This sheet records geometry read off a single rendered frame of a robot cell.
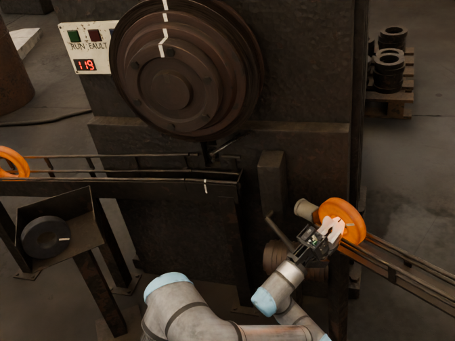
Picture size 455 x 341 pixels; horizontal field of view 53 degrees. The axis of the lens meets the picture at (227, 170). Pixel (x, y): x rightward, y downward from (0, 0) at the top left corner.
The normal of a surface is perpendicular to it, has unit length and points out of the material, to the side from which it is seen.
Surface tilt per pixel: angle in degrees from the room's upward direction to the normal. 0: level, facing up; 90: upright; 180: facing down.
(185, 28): 32
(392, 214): 0
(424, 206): 0
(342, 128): 0
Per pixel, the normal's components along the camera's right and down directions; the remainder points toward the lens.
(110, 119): -0.14, -0.78
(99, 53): -0.27, 0.62
